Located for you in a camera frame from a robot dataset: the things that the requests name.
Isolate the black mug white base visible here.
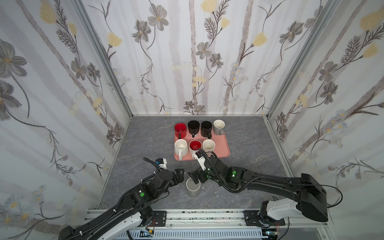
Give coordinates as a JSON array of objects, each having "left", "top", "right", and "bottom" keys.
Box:
[{"left": 188, "top": 120, "right": 200, "bottom": 138}]

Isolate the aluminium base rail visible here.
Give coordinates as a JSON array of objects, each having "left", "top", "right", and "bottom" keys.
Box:
[{"left": 79, "top": 209, "right": 328, "bottom": 240}]

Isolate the pink plastic tray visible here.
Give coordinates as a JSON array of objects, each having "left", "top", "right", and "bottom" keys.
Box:
[{"left": 174, "top": 128, "right": 230, "bottom": 161}]

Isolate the white ribbed mug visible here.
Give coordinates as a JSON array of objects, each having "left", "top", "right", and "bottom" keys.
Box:
[{"left": 174, "top": 139, "right": 189, "bottom": 161}]

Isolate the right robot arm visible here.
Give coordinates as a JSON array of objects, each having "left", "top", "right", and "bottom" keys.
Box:
[{"left": 188, "top": 149, "right": 331, "bottom": 223}]

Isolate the black mug white rim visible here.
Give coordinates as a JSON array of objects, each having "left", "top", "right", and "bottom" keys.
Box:
[{"left": 201, "top": 121, "right": 213, "bottom": 139}]

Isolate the red mug black handle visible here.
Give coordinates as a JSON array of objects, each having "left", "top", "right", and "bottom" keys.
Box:
[{"left": 174, "top": 123, "right": 188, "bottom": 140}]

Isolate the pink mug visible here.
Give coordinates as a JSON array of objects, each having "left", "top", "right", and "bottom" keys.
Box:
[{"left": 202, "top": 139, "right": 216, "bottom": 152}]

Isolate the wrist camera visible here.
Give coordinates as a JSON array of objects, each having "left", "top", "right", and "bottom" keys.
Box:
[
  {"left": 196, "top": 156, "right": 206, "bottom": 171},
  {"left": 155, "top": 158, "right": 167, "bottom": 170}
]

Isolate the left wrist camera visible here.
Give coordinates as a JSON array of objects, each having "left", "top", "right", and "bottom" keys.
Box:
[{"left": 155, "top": 158, "right": 167, "bottom": 170}]

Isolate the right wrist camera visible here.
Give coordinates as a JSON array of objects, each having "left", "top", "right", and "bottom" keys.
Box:
[{"left": 196, "top": 156, "right": 206, "bottom": 171}]

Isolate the cream mug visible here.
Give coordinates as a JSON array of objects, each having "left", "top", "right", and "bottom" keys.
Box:
[{"left": 189, "top": 140, "right": 202, "bottom": 159}]

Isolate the light grey mug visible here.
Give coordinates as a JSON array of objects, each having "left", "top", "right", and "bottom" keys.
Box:
[{"left": 213, "top": 120, "right": 226, "bottom": 136}]

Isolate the dark grey mug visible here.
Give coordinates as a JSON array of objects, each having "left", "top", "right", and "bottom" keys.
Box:
[{"left": 186, "top": 178, "right": 201, "bottom": 198}]

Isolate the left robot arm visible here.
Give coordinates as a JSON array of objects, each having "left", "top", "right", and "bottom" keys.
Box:
[{"left": 59, "top": 158, "right": 185, "bottom": 240}]

